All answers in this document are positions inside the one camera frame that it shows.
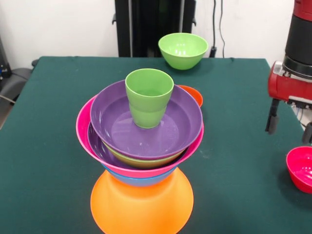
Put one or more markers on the small red-pink plastic bowl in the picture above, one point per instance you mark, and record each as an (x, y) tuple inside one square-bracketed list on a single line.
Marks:
[(302, 170)]

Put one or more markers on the purple plastic bowl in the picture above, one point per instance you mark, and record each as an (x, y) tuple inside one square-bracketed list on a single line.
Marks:
[(180, 126), (96, 148)]

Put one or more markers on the dark green tablecloth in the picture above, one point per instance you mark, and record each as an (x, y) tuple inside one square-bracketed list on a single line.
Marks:
[(36, 146)]

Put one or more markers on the green plastic bowl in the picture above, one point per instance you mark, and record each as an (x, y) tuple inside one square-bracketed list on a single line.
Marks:
[(141, 163), (182, 56)]

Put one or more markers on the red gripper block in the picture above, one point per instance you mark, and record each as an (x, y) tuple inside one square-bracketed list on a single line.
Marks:
[(287, 89)]

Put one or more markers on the black office chair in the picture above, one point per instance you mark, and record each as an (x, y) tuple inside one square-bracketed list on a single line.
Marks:
[(17, 78)]

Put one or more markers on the blue plastic bowl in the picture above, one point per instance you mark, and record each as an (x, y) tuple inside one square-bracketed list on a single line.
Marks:
[(143, 182)]

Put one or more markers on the black pedestal column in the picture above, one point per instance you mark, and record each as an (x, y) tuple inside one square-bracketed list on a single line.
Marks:
[(156, 24)]

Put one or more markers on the green plastic cup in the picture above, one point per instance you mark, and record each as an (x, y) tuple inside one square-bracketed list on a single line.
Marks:
[(148, 104)]

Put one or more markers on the large orange plastic bowl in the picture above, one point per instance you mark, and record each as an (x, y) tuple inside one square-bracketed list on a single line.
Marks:
[(141, 212)]

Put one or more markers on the small orange-red plastic bowl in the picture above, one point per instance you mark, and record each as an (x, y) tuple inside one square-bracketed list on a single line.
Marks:
[(196, 96)]

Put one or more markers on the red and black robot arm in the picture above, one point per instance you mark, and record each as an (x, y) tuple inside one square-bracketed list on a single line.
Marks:
[(299, 36)]

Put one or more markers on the large pink plastic bowl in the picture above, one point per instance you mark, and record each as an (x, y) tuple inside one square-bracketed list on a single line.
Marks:
[(84, 136)]

